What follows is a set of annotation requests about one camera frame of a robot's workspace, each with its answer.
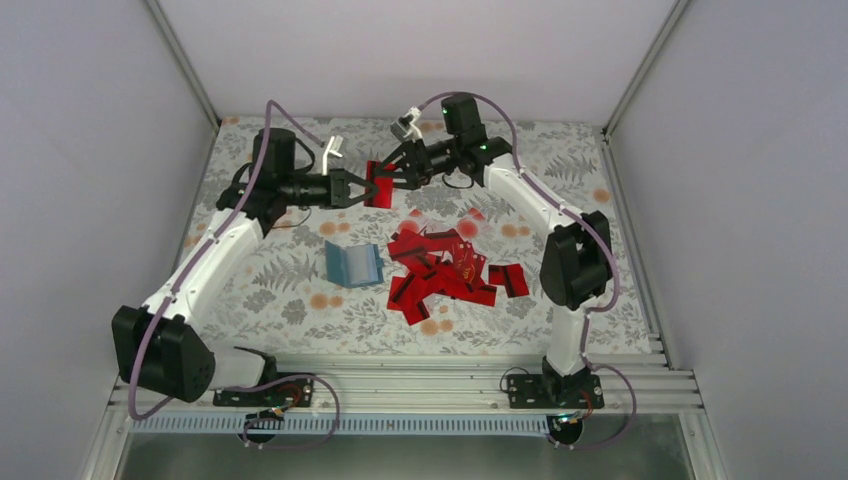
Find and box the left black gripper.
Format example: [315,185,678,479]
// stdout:
[279,168,377,209]

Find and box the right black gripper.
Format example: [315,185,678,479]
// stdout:
[373,136,460,191]

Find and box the red card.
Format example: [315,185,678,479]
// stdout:
[364,160,394,209]
[488,263,529,298]
[401,300,430,326]

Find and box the teal card holder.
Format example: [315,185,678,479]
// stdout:
[324,241,384,289]

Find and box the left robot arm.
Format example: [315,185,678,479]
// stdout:
[111,128,378,405]

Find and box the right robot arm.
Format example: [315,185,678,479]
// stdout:
[375,92,620,407]

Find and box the white red-circle card left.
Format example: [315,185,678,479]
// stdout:
[396,209,427,238]

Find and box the white red-circle card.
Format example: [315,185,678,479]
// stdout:
[396,209,427,238]
[455,207,489,240]

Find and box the white red-circle card right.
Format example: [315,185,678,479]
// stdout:
[455,207,489,240]

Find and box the pile of red cards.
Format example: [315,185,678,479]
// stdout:
[387,229,496,311]

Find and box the red card front bottom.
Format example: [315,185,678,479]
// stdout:
[401,300,430,326]

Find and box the floral table mat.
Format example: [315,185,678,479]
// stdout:
[150,117,654,357]

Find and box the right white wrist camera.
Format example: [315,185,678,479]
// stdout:
[390,106,423,142]

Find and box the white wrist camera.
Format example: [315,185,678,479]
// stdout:
[390,106,423,142]
[320,135,345,176]

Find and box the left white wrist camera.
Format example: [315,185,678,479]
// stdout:
[320,135,345,176]

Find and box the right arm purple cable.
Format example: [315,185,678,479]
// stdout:
[417,91,639,452]

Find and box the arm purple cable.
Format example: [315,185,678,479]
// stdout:
[127,99,340,453]
[417,91,639,452]

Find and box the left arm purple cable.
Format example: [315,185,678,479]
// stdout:
[127,99,340,453]

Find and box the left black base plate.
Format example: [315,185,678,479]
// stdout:
[213,379,314,409]

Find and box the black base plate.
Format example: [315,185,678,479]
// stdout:
[505,373,606,410]
[213,379,314,409]

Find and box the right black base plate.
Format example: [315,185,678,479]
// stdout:
[505,373,606,410]

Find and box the grey slotted cable duct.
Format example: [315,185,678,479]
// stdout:
[130,412,549,437]

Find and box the aluminium rail frame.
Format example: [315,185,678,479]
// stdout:
[109,351,705,415]

